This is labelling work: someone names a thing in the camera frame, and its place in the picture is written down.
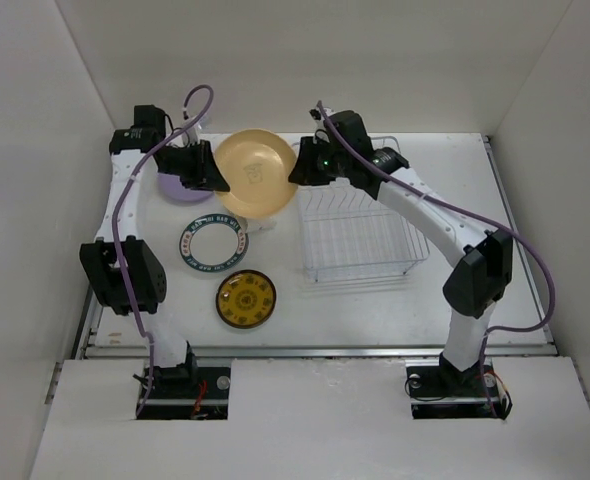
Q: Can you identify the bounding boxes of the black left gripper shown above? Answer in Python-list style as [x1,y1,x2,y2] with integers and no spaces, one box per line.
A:
[159,138,229,192]

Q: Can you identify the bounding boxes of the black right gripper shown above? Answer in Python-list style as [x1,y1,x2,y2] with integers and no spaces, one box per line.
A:
[287,136,350,186]

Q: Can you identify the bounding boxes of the purple plastic plate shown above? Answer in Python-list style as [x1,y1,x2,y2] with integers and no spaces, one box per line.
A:
[157,173,213,205]

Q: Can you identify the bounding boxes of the beige plastic plate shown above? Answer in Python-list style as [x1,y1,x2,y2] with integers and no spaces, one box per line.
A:
[214,129,297,219]

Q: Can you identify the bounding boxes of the dark green rimmed plate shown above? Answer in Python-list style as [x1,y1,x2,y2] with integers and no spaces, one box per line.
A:
[179,213,249,273]

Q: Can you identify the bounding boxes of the white wire dish rack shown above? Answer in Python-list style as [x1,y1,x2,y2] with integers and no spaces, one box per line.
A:
[290,134,431,286]

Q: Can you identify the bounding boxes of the yellow rimmed amber plate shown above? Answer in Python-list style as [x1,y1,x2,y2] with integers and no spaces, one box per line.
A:
[215,269,277,330]

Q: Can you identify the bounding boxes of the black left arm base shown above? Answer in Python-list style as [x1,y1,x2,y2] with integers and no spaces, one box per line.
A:
[133,366,231,421]

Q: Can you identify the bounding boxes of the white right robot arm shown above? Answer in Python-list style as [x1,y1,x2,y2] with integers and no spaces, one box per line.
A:
[289,107,513,394]

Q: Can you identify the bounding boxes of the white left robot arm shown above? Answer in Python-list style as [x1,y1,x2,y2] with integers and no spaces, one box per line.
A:
[79,105,230,397]

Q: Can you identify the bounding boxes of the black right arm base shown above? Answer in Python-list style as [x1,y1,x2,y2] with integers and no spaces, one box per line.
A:
[404,364,513,420]

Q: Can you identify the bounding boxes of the white cutlery holder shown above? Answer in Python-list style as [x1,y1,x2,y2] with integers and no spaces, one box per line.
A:
[236,216,277,234]

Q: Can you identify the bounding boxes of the white foam front board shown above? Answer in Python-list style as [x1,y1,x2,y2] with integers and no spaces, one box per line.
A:
[32,357,590,479]

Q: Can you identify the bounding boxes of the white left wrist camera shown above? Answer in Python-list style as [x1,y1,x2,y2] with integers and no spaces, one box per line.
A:
[180,111,206,146]

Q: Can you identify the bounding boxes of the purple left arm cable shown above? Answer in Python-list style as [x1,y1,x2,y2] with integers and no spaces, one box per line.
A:
[112,85,215,419]

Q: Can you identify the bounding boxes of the aluminium table frame rail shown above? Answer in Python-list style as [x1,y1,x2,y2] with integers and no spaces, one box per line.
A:
[78,133,543,359]

